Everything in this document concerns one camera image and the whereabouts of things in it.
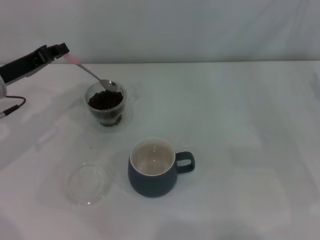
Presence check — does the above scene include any clear glass saucer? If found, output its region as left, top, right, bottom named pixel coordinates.
left=65, top=162, right=112, bottom=207

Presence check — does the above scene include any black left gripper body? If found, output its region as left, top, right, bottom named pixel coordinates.
left=0, top=45, right=50, bottom=85

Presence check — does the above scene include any pink-handled metal spoon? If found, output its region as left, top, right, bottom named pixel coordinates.
left=50, top=44, right=120, bottom=94

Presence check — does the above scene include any clear glass cup with handle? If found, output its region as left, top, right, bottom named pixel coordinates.
left=84, top=81, right=139, bottom=134

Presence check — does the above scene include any black cable with plug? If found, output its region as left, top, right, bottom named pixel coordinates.
left=0, top=95, right=27, bottom=119

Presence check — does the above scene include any heap of dark coffee beans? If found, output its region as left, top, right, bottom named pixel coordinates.
left=87, top=89, right=124, bottom=127

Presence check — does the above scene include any dark teal ceramic mug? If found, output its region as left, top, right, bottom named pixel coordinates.
left=127, top=136, right=196, bottom=199

